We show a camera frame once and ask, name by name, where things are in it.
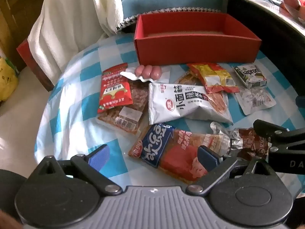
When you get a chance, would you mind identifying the orange blue snack packet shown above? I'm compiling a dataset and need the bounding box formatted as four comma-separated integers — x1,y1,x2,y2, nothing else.
128,123,229,185

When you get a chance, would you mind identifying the red snack packet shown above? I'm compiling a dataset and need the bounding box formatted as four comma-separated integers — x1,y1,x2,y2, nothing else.
97,63,134,114

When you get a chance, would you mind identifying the orange cartoon snack packet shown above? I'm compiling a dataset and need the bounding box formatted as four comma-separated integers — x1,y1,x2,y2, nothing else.
177,71,228,118

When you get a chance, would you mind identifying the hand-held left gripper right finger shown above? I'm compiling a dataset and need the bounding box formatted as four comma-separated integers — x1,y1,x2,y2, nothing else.
187,145,278,194

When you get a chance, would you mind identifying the silver white snack packet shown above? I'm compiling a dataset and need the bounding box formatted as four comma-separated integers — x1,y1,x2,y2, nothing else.
235,87,277,116

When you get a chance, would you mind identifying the dark red cardboard box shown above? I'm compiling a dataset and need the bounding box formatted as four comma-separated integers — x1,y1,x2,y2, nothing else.
16,40,55,92

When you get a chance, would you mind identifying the brown foil snack packet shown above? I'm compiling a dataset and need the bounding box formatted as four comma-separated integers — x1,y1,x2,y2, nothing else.
210,122,272,160

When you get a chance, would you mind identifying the pink sausage pack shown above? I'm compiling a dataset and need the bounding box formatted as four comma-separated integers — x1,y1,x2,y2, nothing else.
120,65,171,83

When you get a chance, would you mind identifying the red yellow gummy packet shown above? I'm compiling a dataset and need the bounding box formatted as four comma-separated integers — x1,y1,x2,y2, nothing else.
186,63,240,94

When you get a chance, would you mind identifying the blue white checkered tablecloth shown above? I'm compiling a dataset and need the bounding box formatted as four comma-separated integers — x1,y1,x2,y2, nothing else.
35,32,305,196

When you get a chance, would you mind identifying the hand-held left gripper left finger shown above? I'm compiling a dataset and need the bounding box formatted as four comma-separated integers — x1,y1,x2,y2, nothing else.
27,145,122,195

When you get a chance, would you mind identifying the yellow bag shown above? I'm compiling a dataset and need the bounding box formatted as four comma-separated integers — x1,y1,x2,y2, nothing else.
0,57,19,103

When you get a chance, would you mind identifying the clear brown snack packet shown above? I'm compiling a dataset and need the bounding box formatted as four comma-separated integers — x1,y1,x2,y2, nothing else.
96,80,149,135

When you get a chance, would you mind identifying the wooden cabinet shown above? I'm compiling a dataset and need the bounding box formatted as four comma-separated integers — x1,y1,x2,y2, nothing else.
0,0,47,72

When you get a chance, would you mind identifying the white blanket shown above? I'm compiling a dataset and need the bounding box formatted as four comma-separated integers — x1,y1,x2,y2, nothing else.
27,0,139,81

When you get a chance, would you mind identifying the green white wafer pack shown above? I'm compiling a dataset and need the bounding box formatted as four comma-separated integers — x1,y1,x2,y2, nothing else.
233,64,268,90

